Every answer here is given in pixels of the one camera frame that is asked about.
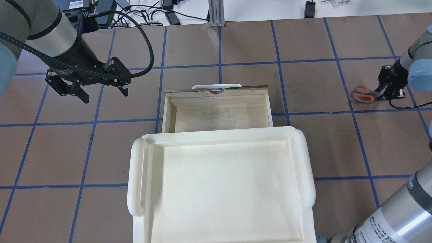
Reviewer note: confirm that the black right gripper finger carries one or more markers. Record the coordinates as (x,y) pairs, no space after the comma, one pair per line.
(380,88)
(382,96)

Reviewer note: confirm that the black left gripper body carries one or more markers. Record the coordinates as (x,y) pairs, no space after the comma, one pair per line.
(78,58)

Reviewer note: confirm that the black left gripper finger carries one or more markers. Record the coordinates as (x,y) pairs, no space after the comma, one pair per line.
(82,95)
(123,88)

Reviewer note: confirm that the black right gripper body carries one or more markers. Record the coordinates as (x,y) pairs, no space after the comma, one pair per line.
(394,74)

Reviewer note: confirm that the orange grey scissors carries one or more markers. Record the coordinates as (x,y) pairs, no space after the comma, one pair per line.
(364,95)

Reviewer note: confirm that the light wood drawer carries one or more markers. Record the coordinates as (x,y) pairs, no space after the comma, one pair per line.
(246,107)

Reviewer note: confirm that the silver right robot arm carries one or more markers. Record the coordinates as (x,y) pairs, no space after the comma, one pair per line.
(397,146)

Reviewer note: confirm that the black power adapter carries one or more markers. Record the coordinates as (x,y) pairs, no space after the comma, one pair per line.
(309,9)

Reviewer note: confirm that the white plastic storage bin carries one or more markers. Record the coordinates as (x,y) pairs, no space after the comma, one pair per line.
(226,186)

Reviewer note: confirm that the white drawer handle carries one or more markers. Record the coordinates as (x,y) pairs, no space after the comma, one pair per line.
(216,86)

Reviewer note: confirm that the aluminium frame post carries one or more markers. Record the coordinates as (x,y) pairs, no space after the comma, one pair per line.
(216,13)

